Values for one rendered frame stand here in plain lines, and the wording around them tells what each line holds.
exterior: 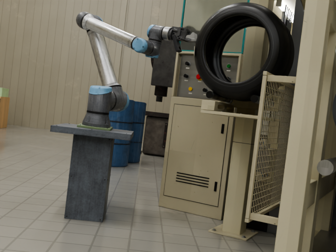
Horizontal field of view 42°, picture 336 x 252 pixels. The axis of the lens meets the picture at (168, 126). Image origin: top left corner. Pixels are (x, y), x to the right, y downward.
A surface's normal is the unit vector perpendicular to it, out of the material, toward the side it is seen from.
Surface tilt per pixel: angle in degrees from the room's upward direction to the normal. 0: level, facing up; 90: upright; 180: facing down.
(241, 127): 90
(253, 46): 90
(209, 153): 90
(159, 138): 90
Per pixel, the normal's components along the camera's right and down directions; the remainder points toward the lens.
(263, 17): -0.34, -0.16
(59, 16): 0.04, 0.04
